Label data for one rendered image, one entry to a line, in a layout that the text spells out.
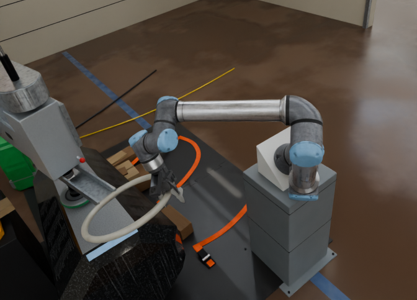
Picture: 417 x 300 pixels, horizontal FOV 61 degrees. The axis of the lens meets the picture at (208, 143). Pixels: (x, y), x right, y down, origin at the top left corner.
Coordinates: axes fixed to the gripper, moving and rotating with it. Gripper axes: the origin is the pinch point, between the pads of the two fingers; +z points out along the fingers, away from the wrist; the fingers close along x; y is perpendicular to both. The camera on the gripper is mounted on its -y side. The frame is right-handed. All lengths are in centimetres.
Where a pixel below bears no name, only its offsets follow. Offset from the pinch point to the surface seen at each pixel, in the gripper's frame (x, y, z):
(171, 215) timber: 74, 93, 68
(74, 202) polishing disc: 83, 28, -1
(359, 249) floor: -59, 90, 131
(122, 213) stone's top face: 56, 28, 15
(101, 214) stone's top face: 68, 26, 11
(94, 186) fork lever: 55, 21, -11
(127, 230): 11.3, -21.4, -6.6
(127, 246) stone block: 51, 12, 28
